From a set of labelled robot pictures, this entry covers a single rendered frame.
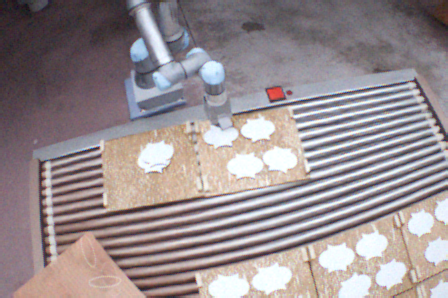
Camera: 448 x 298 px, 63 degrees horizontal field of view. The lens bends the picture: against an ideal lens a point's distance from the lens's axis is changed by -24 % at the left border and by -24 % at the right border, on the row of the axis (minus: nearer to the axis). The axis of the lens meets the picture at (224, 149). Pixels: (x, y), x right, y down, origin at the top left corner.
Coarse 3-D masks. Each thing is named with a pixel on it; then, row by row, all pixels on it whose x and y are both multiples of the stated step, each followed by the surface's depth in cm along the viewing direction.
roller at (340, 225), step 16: (416, 192) 171; (432, 192) 171; (384, 208) 169; (336, 224) 167; (352, 224) 168; (288, 240) 166; (304, 240) 166; (208, 256) 166; (224, 256) 164; (240, 256) 164; (128, 272) 162; (144, 272) 162; (160, 272) 162
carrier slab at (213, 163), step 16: (256, 112) 198; (272, 112) 197; (208, 128) 195; (240, 128) 194; (288, 128) 192; (240, 144) 190; (256, 144) 189; (272, 144) 188; (288, 144) 188; (208, 160) 186; (224, 160) 186; (208, 176) 182; (224, 176) 182; (256, 176) 181; (272, 176) 180; (288, 176) 180; (304, 176) 179; (224, 192) 178
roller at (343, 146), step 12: (432, 120) 192; (384, 132) 190; (396, 132) 190; (408, 132) 191; (336, 144) 188; (348, 144) 188; (360, 144) 189; (312, 156) 187; (324, 156) 188; (72, 204) 180; (84, 204) 180; (96, 204) 180
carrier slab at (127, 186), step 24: (120, 144) 194; (144, 144) 193; (168, 144) 192; (192, 144) 191; (120, 168) 187; (168, 168) 185; (192, 168) 185; (120, 192) 180; (144, 192) 180; (168, 192) 179; (192, 192) 179
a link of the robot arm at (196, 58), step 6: (198, 48) 168; (192, 54) 167; (198, 54) 166; (204, 54) 166; (186, 60) 165; (192, 60) 164; (198, 60) 164; (204, 60) 164; (210, 60) 164; (186, 66) 163; (192, 66) 164; (198, 66) 164; (186, 72) 164; (192, 72) 165
